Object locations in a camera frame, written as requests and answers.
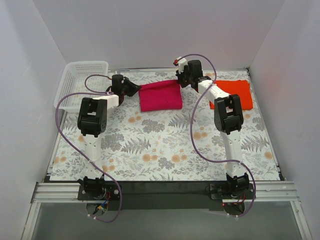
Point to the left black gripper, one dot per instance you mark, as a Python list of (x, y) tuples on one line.
[(127, 86)]

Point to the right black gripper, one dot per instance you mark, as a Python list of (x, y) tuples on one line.
[(182, 77)]

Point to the magenta t-shirt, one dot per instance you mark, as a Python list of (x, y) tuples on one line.
[(161, 95)]

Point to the white plastic basket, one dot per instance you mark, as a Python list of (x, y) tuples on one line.
[(74, 75)]

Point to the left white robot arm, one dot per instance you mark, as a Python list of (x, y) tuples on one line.
[(92, 122)]

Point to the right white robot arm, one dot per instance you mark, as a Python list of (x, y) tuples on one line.
[(228, 120)]

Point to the folded orange t-shirt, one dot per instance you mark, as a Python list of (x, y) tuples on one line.
[(242, 88)]

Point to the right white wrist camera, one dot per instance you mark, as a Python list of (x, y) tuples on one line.
[(180, 63)]

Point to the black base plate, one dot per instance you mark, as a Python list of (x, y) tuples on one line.
[(162, 195)]

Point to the aluminium frame rail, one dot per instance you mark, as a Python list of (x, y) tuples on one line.
[(273, 213)]

